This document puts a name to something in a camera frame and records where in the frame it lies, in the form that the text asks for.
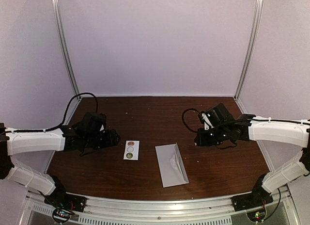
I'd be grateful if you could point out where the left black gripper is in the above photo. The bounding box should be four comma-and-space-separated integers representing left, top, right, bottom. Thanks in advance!
84, 129, 120, 150

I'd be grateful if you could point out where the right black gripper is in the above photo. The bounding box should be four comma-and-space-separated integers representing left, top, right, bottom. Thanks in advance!
194, 126, 229, 147

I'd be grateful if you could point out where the sticker sheet with round stickers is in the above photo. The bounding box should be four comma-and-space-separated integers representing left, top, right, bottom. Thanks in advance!
123, 141, 140, 161

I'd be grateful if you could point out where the white envelope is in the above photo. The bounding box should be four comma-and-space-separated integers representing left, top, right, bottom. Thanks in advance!
155, 143, 189, 188

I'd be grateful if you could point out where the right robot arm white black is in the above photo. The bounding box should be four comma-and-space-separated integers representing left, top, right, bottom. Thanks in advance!
194, 103, 310, 207

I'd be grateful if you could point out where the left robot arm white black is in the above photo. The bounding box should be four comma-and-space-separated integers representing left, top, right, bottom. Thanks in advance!
0, 112, 121, 208

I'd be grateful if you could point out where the right circuit board with leds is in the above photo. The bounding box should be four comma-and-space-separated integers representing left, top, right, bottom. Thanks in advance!
247, 209, 266, 223

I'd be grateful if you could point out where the circuit board with leds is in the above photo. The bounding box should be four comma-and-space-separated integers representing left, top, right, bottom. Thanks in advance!
247, 209, 266, 223
52, 209, 75, 223

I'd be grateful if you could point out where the left circuit board with leds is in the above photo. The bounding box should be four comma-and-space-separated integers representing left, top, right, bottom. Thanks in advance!
52, 209, 75, 223

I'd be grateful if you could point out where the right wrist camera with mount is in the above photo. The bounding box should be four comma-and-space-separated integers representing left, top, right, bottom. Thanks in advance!
200, 112, 213, 130

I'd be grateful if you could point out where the right black camera cable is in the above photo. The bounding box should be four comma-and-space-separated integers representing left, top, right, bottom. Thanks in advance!
181, 108, 310, 148

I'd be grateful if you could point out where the black camera cable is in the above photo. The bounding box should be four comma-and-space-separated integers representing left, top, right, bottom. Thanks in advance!
4, 93, 99, 133
181, 108, 310, 148

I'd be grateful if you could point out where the left black camera cable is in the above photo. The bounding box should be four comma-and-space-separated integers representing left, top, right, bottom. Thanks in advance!
4, 93, 99, 133

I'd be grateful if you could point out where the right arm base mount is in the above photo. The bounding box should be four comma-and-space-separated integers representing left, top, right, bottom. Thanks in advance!
232, 193, 273, 211

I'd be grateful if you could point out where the front aluminium rail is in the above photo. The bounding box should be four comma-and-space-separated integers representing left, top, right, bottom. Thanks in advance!
17, 186, 301, 225

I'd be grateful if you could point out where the right aluminium frame post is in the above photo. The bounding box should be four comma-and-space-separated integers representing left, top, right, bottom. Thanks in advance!
234, 0, 264, 100

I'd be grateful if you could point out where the aluminium frame post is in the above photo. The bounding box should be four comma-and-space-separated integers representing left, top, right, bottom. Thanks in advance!
51, 0, 80, 95
234, 0, 264, 100

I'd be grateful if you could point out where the left aluminium frame post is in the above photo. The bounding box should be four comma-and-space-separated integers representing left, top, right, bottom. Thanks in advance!
51, 0, 80, 95

